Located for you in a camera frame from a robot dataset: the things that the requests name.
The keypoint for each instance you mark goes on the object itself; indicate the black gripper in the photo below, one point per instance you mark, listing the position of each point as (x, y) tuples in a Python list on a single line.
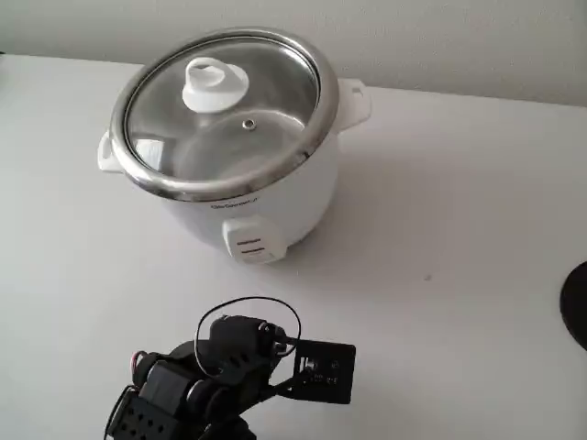
[(230, 331)]

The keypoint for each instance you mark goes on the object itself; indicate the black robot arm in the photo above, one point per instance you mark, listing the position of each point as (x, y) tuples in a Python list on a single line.
[(169, 389)]

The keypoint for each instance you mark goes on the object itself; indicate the white rice cooker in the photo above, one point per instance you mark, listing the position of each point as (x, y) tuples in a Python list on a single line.
[(293, 201)]

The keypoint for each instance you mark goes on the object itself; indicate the black round object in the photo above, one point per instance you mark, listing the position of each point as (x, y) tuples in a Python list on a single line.
[(575, 302)]

